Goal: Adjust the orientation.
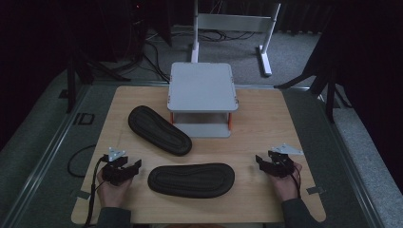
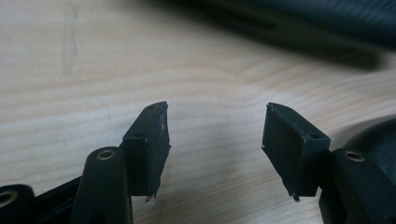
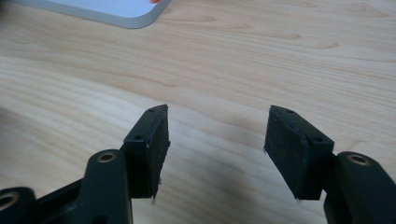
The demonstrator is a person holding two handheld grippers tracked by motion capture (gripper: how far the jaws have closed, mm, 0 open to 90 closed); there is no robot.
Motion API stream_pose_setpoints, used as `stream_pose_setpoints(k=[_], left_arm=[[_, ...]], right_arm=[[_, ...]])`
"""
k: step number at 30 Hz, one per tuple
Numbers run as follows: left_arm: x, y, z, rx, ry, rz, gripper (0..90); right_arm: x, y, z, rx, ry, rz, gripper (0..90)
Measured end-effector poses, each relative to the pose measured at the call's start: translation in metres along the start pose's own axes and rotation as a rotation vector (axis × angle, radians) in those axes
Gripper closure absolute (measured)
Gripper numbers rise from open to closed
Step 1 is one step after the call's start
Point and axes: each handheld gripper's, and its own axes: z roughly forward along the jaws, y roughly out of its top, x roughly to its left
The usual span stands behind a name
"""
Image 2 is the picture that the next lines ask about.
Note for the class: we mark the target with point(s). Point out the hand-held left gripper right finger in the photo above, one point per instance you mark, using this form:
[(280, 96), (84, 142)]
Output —
[(291, 149)]

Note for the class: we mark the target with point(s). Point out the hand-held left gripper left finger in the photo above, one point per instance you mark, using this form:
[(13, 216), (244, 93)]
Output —
[(146, 155)]

